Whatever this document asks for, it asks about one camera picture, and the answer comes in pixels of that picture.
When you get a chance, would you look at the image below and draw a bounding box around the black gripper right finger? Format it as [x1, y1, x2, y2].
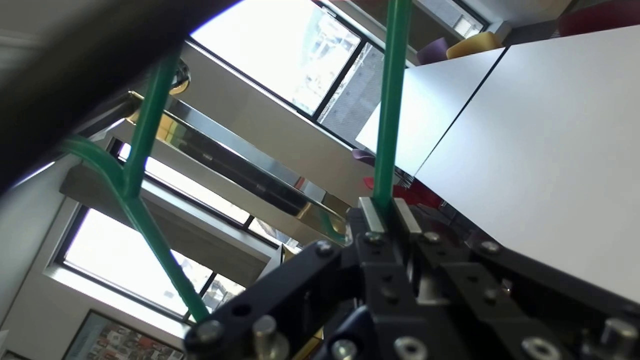
[392, 199, 640, 360]

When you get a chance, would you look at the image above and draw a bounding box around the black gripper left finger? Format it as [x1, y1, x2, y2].
[182, 197, 436, 360]

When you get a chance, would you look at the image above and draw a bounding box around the green wire clothes hanger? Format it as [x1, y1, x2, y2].
[63, 0, 416, 325]

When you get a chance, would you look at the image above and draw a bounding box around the long white table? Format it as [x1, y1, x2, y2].
[357, 24, 640, 307]

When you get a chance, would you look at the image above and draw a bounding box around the black framed window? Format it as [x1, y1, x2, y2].
[189, 0, 402, 146]
[57, 156, 253, 320]

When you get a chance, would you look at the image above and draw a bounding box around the yellow chair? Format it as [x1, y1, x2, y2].
[445, 31, 505, 63]

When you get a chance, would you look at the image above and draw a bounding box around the purple chair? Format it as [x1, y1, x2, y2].
[419, 37, 451, 67]

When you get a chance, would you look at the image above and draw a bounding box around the red chair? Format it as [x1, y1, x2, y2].
[559, 0, 640, 37]

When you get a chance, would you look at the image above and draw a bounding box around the framed wall poster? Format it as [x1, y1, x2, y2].
[63, 308, 192, 360]

